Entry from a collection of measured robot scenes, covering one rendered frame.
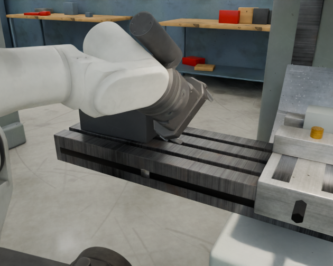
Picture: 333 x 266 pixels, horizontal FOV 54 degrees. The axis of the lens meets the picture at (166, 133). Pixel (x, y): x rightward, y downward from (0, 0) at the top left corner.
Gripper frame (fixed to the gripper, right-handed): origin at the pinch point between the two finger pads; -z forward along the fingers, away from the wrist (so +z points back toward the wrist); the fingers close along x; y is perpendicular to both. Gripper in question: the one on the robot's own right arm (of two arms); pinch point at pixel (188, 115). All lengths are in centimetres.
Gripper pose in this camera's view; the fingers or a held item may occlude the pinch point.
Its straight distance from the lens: 64.1
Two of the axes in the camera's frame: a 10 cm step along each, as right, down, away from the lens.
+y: -6.9, -5.4, 4.8
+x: 5.9, -8.1, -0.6
